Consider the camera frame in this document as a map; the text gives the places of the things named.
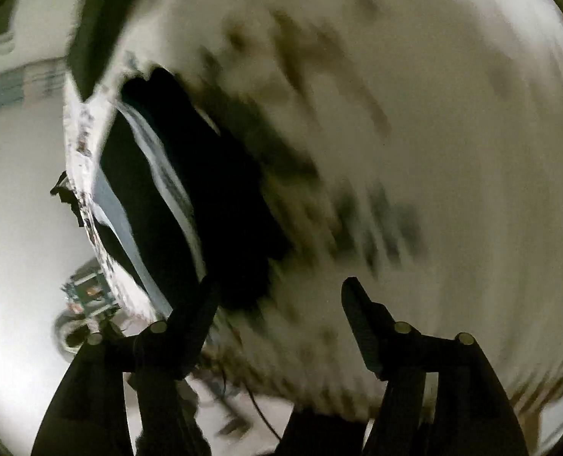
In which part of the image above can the black grey striped sweater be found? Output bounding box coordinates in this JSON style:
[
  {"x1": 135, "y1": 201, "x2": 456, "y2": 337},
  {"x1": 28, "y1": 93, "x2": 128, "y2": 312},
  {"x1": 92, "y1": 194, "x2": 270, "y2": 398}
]
[{"x1": 92, "y1": 67, "x2": 302, "y2": 319}]

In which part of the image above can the floral bed sheet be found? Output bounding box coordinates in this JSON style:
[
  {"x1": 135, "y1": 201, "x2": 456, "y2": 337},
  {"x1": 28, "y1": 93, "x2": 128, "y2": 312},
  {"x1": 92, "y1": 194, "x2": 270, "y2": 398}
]
[{"x1": 64, "y1": 0, "x2": 563, "y2": 420}]

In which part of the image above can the left grey-blue curtain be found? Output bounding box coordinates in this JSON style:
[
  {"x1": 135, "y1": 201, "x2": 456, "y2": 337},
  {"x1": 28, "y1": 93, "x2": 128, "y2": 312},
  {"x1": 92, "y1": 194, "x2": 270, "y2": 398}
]
[{"x1": 0, "y1": 57, "x2": 66, "y2": 110}]

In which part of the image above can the folded black garment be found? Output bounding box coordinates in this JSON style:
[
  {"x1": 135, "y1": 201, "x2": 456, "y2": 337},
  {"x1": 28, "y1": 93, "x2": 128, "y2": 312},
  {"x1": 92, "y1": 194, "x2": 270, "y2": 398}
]
[{"x1": 67, "y1": 0, "x2": 134, "y2": 101}]

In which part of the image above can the black cable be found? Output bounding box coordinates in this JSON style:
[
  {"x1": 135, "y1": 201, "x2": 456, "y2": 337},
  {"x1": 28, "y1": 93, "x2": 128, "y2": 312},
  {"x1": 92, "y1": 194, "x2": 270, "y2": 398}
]
[{"x1": 205, "y1": 355, "x2": 282, "y2": 443}]

